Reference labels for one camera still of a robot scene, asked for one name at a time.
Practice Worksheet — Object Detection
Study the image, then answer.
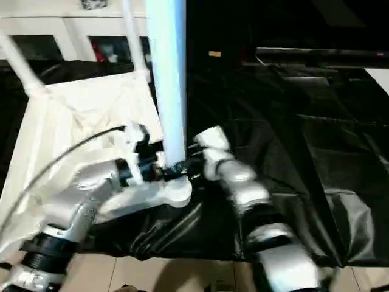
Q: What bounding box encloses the white plastic table top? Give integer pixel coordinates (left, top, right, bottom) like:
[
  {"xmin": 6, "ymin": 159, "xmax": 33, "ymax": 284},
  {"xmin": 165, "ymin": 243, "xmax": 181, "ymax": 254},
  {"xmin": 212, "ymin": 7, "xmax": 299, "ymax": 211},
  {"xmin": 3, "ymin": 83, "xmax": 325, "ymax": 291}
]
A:
[{"xmin": 0, "ymin": 70, "xmax": 194, "ymax": 256}]

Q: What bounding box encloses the white plastic table leg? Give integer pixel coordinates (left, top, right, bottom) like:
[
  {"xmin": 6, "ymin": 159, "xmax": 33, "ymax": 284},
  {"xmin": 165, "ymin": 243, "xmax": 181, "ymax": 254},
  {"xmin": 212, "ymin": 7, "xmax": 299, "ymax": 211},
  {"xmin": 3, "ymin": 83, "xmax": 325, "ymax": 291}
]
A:
[
  {"xmin": 145, "ymin": 0, "xmax": 189, "ymax": 178},
  {"xmin": 0, "ymin": 32, "xmax": 50, "ymax": 97},
  {"xmin": 120, "ymin": 0, "xmax": 151, "ymax": 85}
]

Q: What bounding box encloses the black work mat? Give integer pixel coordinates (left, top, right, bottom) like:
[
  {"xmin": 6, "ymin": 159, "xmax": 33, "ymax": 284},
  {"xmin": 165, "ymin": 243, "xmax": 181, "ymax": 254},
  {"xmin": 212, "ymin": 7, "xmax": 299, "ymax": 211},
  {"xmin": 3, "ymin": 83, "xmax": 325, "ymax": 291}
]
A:
[{"xmin": 0, "ymin": 58, "xmax": 389, "ymax": 268}]

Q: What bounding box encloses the white glass-door cabinet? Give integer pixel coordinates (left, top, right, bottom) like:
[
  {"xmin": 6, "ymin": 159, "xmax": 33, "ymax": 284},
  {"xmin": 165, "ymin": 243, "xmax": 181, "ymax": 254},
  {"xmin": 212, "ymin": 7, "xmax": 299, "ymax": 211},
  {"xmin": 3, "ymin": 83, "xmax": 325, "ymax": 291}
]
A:
[{"xmin": 0, "ymin": 0, "xmax": 153, "ymax": 64}]

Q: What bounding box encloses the small grey bundle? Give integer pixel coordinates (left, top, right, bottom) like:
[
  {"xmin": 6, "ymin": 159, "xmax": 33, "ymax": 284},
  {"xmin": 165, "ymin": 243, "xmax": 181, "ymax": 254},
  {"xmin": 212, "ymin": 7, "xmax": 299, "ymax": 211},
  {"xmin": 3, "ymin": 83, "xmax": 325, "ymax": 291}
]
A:
[{"xmin": 81, "ymin": 0, "xmax": 110, "ymax": 10}]

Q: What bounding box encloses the black side table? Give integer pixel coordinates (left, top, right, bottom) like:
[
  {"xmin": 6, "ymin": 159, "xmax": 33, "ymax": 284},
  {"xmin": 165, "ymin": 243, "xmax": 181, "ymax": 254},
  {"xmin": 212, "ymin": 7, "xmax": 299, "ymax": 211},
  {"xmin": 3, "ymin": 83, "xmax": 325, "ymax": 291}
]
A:
[{"xmin": 254, "ymin": 46, "xmax": 389, "ymax": 64}]

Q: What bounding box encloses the white paper sheet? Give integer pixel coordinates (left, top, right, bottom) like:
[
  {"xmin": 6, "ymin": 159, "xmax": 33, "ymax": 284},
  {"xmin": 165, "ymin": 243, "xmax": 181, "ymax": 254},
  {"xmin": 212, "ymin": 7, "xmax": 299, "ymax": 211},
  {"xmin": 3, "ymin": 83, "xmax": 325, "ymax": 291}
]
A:
[{"xmin": 363, "ymin": 67, "xmax": 389, "ymax": 95}]

